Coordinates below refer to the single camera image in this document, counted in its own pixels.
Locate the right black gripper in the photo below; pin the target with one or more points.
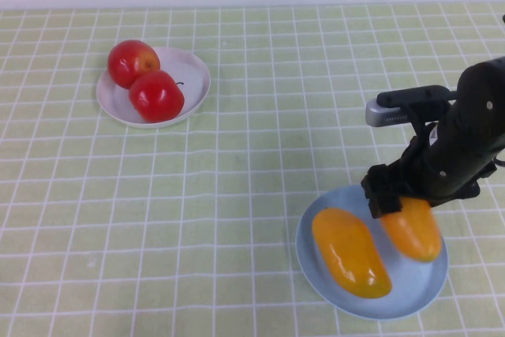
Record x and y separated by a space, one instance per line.
465 135

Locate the orange mango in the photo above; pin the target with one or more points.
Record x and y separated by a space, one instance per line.
414 234

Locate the red apple with dark stem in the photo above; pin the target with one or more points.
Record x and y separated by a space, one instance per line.
156 97

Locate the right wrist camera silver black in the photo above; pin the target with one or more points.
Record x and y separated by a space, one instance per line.
394 110

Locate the green checked tablecloth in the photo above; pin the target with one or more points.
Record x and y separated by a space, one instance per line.
118 234

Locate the light blue round plate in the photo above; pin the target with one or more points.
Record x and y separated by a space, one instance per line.
414 289

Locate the yellow mango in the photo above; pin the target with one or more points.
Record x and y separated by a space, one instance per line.
351 252

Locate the red apple with yellow blush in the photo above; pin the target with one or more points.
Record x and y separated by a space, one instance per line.
131 61

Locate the white round plate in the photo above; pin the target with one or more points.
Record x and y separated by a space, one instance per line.
189 84

